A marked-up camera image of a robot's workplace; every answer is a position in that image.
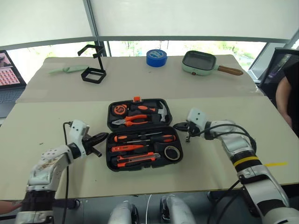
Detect orange black tape measure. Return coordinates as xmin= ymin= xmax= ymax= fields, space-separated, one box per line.
xmin=111 ymin=105 xmax=128 ymax=115

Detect person's bare hand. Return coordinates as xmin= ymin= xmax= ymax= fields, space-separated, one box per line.
xmin=0 ymin=200 xmax=23 ymax=214

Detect black office chair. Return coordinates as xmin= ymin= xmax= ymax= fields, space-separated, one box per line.
xmin=249 ymin=48 xmax=299 ymax=101

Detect dark window frame post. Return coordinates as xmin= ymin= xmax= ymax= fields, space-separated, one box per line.
xmin=84 ymin=0 xmax=112 ymax=57

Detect orange voltage tester pen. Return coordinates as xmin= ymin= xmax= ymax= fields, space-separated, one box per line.
xmin=111 ymin=144 xmax=150 ymax=152

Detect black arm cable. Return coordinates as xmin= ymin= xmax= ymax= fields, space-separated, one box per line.
xmin=63 ymin=121 xmax=73 ymax=224
xmin=198 ymin=123 xmax=257 ymax=224

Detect person in black shirt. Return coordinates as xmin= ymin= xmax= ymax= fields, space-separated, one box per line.
xmin=275 ymin=62 xmax=299 ymax=138

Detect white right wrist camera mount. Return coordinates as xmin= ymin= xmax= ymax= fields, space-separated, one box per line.
xmin=186 ymin=107 xmax=208 ymax=131

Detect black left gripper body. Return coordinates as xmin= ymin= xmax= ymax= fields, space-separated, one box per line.
xmin=82 ymin=134 xmax=103 ymax=158

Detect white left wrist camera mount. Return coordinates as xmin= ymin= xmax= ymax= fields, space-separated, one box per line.
xmin=69 ymin=119 xmax=91 ymax=156

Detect claw hammer orange black handle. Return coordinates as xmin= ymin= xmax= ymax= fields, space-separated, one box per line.
xmin=129 ymin=101 xmax=169 ymax=123

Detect light green knife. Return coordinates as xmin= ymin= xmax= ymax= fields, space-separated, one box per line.
xmin=48 ymin=64 xmax=89 ymax=75

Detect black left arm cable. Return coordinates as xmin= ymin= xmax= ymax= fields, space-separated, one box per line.
xmin=63 ymin=121 xmax=73 ymax=224

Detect black orange handle screwdriver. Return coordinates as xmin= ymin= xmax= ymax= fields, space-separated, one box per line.
xmin=123 ymin=134 xmax=176 ymax=144
xmin=114 ymin=132 xmax=164 ymax=143

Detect orange black utility knife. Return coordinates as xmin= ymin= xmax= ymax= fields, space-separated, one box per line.
xmin=116 ymin=152 xmax=161 ymax=168

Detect black metal stand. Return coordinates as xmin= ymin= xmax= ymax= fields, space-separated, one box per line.
xmin=78 ymin=41 xmax=107 ymax=84

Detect yellow tape strip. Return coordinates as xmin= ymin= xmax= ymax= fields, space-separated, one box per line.
xmin=263 ymin=161 xmax=288 ymax=168

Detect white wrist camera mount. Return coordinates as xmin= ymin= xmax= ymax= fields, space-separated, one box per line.
xmin=186 ymin=107 xmax=208 ymax=131
xmin=69 ymin=119 xmax=91 ymax=156

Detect white roller blind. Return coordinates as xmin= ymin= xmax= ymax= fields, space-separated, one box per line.
xmin=0 ymin=0 xmax=98 ymax=47
xmin=90 ymin=0 xmax=299 ymax=44

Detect orange handle pliers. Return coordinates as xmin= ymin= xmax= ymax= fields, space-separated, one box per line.
xmin=111 ymin=114 xmax=150 ymax=128

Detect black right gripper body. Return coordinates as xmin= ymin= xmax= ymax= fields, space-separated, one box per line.
xmin=185 ymin=121 xmax=199 ymax=143

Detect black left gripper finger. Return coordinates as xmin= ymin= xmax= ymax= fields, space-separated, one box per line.
xmin=90 ymin=132 xmax=109 ymax=141
xmin=92 ymin=134 xmax=109 ymax=147

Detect black electrical tape roll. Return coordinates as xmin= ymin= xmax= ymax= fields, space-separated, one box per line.
xmin=164 ymin=146 xmax=181 ymax=161

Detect black tool case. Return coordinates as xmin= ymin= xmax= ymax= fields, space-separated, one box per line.
xmin=105 ymin=96 xmax=184 ymax=173

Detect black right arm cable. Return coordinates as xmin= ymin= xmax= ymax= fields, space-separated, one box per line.
xmin=198 ymin=123 xmax=257 ymax=224

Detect blue tape roll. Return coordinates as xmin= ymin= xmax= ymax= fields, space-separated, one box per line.
xmin=146 ymin=49 xmax=168 ymax=68

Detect silver rounded robot part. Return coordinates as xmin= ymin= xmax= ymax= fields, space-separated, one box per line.
xmin=108 ymin=202 xmax=139 ymax=224
xmin=160 ymin=195 xmax=196 ymax=224

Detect thin white cable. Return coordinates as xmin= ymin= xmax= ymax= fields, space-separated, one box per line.
xmin=146 ymin=194 xmax=152 ymax=224

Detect open laptop computer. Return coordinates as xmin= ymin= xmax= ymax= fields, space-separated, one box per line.
xmin=0 ymin=50 xmax=28 ymax=119

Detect green electric frying pan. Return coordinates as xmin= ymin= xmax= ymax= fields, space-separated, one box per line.
xmin=181 ymin=50 xmax=243 ymax=77

